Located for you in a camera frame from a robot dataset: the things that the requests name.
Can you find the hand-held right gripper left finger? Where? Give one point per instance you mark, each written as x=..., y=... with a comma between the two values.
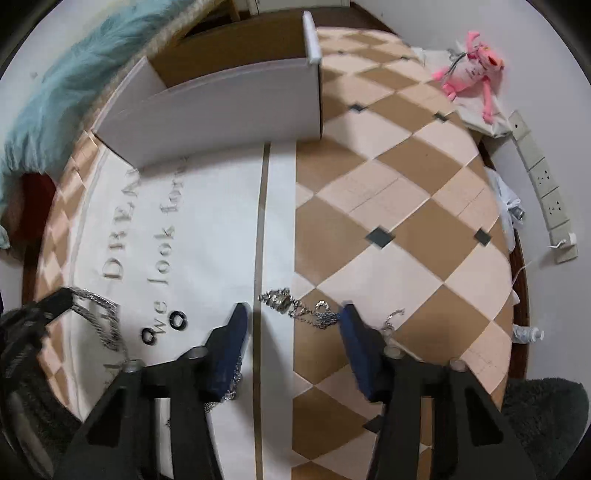
x=231, y=350

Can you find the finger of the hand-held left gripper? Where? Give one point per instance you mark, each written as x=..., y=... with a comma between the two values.
x=44, y=305

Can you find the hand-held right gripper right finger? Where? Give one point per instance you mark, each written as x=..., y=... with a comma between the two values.
x=359, y=355

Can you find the white cardboard box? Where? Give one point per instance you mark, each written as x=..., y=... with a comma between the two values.
x=221, y=106

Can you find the silver hook earring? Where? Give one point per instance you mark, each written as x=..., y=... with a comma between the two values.
x=391, y=319

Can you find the red cushion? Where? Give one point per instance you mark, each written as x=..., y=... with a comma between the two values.
x=38, y=190

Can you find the checkered printed tablecloth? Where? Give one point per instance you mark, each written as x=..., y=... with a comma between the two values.
x=369, y=194

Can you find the small white bottle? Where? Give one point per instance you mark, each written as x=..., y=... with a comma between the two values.
x=526, y=333

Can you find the dark grey fluffy mat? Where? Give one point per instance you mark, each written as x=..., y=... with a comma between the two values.
x=545, y=424

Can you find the crumpled white cloth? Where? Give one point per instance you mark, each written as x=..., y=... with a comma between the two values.
x=507, y=203

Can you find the light blue fluffy blanket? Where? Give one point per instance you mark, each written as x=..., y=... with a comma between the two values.
x=60, y=87

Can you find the white charger plug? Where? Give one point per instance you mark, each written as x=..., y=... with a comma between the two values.
x=569, y=239

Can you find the grey power strip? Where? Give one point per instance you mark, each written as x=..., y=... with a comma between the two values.
x=545, y=184

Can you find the pink plush toy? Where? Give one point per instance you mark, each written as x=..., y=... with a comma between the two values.
x=473, y=64

